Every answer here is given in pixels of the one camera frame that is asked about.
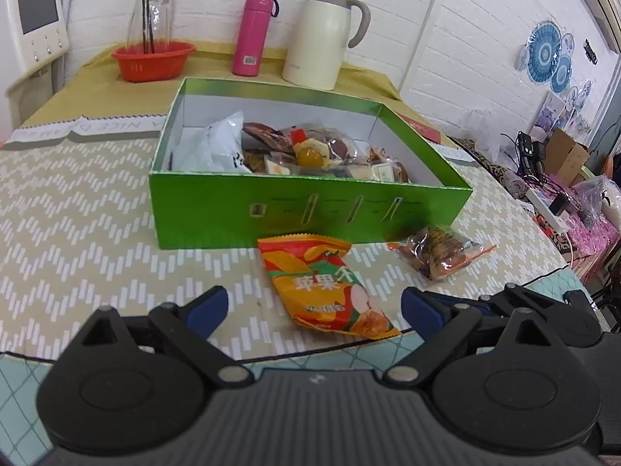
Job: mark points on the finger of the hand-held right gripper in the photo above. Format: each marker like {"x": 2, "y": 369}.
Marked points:
{"x": 531, "y": 299}

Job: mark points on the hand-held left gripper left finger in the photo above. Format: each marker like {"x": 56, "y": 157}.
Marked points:
{"x": 208, "y": 308}

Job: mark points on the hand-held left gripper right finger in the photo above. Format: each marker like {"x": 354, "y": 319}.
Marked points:
{"x": 422, "y": 310}

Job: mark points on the peanut bag with orange edge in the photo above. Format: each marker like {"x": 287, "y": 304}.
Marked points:
{"x": 436, "y": 252}

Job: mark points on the green cardboard box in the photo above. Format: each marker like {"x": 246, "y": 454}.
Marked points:
{"x": 218, "y": 213}

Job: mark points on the orange apple chip packet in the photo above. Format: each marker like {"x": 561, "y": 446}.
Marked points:
{"x": 315, "y": 281}

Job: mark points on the white snack packet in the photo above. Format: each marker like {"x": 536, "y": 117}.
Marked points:
{"x": 213, "y": 145}

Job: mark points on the pile of mixed snacks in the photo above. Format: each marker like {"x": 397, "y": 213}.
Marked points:
{"x": 339, "y": 153}

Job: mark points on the pink floral cloth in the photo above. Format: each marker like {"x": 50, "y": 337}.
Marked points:
{"x": 596, "y": 238}

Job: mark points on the white power strip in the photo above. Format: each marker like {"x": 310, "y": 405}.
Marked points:
{"x": 541, "y": 204}

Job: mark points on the black power adapter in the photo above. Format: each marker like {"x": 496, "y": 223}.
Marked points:
{"x": 560, "y": 204}

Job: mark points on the clear plastic bag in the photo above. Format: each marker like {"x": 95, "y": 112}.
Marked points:
{"x": 589, "y": 199}

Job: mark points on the dark patterned cloth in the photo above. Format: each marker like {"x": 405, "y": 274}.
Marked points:
{"x": 485, "y": 165}

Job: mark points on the brown cardboard box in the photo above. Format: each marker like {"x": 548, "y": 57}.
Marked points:
{"x": 567, "y": 155}

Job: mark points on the beige chevron tablecloth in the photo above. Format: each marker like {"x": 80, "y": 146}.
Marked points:
{"x": 73, "y": 228}

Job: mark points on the red envelope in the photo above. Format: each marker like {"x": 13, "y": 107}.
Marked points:
{"x": 422, "y": 128}

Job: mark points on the teal diamond tablecloth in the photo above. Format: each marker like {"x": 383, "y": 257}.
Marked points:
{"x": 19, "y": 398}

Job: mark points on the mustard yellow cloth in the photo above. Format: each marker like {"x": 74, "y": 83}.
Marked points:
{"x": 97, "y": 92}

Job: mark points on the red plastic basket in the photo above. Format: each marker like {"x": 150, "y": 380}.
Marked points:
{"x": 150, "y": 65}

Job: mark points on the pink thermos bottle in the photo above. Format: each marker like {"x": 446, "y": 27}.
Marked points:
{"x": 252, "y": 34}

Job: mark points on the cream thermal jug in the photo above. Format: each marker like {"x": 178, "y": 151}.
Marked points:
{"x": 315, "y": 43}

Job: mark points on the glass carafe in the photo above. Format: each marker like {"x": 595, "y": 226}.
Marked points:
{"x": 162, "y": 14}

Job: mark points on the black drinking straw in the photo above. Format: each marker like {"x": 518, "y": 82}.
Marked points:
{"x": 145, "y": 9}

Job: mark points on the white air conditioner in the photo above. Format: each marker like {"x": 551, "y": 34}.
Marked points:
{"x": 606, "y": 0}

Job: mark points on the white dispenser with screen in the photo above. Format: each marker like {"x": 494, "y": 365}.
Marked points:
{"x": 34, "y": 9}

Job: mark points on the small blue round wall decoration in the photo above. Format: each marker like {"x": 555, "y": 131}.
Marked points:
{"x": 562, "y": 74}

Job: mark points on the large blue round wall decoration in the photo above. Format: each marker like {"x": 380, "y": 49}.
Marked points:
{"x": 543, "y": 51}

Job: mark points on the white wall conduit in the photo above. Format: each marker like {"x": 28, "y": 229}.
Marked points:
{"x": 427, "y": 24}

